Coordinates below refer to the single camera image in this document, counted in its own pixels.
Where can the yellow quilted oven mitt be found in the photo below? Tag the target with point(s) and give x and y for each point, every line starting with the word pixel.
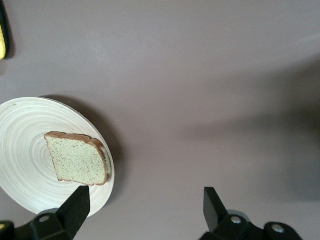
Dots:
pixel 2 32

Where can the round pale wooden plate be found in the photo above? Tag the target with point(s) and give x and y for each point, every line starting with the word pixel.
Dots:
pixel 30 140

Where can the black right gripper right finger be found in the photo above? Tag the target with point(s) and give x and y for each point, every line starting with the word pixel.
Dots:
pixel 217 220

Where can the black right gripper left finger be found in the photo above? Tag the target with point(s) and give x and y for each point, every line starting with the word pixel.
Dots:
pixel 70 215

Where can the slice of brown bread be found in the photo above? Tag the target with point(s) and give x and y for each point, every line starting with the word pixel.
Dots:
pixel 77 160

